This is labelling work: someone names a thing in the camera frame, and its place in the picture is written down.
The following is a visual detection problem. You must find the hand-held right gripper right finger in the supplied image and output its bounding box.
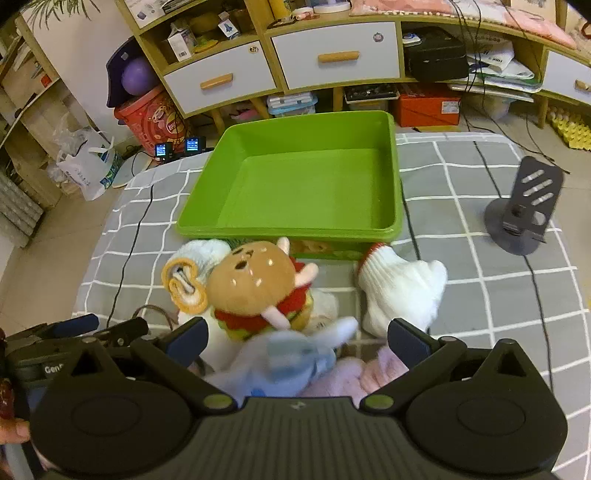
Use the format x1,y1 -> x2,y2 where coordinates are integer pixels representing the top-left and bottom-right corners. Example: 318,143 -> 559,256
360,318 -> 532,414

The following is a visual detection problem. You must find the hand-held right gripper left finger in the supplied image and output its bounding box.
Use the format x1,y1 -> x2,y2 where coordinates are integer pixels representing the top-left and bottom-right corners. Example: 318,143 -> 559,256
60,318 -> 238,414

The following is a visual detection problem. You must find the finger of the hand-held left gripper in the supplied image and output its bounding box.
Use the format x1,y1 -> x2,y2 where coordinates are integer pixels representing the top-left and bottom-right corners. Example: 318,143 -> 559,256
104,318 -> 149,349
46,314 -> 100,340

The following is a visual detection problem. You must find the pink plush toy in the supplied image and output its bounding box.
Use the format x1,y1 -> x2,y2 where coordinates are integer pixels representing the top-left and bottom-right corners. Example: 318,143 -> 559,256
360,345 -> 411,402

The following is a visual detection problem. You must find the white plush toy red trim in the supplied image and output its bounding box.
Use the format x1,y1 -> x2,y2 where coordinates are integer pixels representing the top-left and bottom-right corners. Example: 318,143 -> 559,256
355,242 -> 448,337

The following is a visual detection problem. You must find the burger plush toy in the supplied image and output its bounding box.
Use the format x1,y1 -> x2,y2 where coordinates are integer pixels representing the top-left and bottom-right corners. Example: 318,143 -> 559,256
205,236 -> 319,343

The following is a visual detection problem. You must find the orange striped plush toy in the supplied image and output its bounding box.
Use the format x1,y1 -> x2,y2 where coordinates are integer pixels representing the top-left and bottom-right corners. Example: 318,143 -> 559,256
161,239 -> 232,315

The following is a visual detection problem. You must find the lilac plush toy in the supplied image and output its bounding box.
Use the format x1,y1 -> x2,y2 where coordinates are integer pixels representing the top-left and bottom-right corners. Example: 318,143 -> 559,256
300,357 -> 370,398

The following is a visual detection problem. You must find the light blue bunny plush toy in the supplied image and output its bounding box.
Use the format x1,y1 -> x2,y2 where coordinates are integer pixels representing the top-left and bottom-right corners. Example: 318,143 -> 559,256
205,318 -> 361,398

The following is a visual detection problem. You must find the green plastic box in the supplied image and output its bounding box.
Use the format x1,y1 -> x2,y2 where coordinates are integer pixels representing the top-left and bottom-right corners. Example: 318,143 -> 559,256
175,110 -> 403,259

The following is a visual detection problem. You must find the grey checked cloth desktop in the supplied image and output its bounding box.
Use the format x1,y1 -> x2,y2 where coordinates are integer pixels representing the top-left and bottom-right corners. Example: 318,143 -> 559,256
71,131 -> 591,416

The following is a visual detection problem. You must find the person's left hand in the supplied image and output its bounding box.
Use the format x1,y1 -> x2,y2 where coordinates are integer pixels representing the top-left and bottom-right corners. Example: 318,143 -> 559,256
0,411 -> 31,446

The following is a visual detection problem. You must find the white plastic bag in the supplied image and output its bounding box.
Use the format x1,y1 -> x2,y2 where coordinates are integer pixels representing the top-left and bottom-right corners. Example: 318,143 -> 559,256
48,127 -> 124,201

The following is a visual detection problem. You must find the round wooden board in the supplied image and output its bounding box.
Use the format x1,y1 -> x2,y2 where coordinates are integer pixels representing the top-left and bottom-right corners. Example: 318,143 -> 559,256
111,150 -> 153,190

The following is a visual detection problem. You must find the black phone stand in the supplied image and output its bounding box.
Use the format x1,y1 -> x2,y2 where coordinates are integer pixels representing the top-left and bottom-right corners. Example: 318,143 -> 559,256
485,156 -> 565,256

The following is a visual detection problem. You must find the red snack bucket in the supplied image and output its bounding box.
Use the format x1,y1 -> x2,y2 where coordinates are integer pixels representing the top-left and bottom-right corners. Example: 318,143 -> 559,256
115,85 -> 190,155

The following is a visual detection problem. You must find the light wooden rack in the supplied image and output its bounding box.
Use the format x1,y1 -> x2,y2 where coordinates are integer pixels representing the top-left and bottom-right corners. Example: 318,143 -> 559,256
0,14 -> 98,241

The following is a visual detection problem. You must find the orange cardboard box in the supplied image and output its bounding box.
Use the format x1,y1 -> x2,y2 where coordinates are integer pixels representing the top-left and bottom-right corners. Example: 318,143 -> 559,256
394,90 -> 462,129

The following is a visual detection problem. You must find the black electronic board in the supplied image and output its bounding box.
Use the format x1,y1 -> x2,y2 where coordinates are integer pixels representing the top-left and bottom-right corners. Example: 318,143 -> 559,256
344,83 -> 400,103

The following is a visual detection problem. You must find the purple ball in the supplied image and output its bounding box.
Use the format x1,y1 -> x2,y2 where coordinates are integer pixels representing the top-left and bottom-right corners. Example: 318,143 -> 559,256
121,58 -> 158,95

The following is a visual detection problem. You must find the clear plastic container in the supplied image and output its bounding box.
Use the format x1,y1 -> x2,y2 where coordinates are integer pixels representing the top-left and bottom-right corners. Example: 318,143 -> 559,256
267,91 -> 318,117

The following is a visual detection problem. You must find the dark purple bag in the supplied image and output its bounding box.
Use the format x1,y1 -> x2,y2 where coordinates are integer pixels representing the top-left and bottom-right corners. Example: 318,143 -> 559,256
105,37 -> 144,109

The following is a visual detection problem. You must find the yellow egg tray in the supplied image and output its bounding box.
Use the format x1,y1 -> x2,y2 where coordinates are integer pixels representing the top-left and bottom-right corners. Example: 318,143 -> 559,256
547,104 -> 591,151

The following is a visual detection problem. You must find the stack of papers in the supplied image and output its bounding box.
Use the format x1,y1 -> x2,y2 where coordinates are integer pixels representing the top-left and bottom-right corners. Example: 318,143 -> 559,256
450,39 -> 546,97

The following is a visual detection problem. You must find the black printer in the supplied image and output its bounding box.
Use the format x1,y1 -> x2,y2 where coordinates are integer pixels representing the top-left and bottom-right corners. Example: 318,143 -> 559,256
403,27 -> 471,83

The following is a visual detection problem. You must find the white carton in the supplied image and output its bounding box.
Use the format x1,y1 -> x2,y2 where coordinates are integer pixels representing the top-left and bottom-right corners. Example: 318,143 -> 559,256
167,25 -> 195,61

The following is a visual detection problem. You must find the wooden shelf cabinet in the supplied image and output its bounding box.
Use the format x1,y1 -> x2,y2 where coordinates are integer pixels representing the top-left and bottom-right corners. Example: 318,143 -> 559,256
115,0 -> 591,134

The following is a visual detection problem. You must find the pink cushion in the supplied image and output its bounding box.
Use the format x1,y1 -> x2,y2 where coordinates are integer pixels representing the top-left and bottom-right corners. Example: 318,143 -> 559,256
348,0 -> 578,49

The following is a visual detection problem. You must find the black cable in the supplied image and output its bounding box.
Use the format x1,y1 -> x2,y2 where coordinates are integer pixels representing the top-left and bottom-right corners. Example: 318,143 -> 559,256
105,182 -> 155,330
397,178 -> 422,261
522,253 -> 557,398
473,138 -> 506,201

